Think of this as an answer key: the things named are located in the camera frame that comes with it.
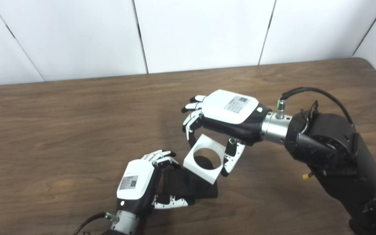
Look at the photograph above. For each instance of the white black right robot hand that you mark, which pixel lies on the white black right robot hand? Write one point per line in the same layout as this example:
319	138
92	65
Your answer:
230	111

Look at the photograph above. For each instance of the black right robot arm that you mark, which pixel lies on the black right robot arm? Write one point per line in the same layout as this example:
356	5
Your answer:
338	153

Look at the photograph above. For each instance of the white square piece with hole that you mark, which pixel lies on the white square piece with hole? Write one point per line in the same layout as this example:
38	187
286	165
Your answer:
207	142

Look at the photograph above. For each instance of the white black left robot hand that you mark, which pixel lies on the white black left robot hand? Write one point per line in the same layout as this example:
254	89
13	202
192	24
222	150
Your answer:
135	179

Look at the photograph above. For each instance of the black peg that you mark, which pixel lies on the black peg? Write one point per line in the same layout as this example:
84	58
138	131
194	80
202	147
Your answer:
181	186

